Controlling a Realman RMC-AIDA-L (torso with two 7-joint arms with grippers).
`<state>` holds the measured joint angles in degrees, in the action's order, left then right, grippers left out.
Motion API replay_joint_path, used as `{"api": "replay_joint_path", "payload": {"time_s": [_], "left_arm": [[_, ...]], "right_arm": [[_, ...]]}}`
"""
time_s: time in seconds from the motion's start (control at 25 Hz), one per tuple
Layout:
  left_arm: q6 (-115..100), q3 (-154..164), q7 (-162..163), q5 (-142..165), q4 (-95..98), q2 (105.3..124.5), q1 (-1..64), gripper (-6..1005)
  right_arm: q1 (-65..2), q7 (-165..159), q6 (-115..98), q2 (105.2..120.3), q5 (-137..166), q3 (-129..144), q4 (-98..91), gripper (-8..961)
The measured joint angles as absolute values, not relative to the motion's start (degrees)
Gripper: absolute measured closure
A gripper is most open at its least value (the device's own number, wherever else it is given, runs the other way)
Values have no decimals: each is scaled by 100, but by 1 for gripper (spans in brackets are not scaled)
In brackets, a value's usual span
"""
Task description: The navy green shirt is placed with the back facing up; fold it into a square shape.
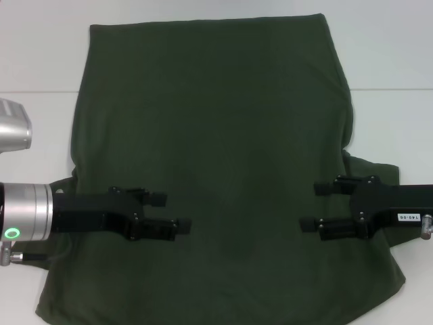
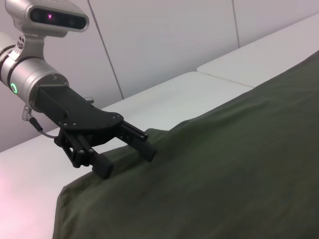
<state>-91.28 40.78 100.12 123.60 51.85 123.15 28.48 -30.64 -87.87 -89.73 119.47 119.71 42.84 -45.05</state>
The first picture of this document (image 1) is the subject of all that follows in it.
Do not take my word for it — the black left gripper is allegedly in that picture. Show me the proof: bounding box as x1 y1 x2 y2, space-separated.
52 186 192 242

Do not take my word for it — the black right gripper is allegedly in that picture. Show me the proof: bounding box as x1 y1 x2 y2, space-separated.
300 175 433 242

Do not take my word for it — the dark green shirt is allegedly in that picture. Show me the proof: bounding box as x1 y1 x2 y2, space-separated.
35 13 406 325

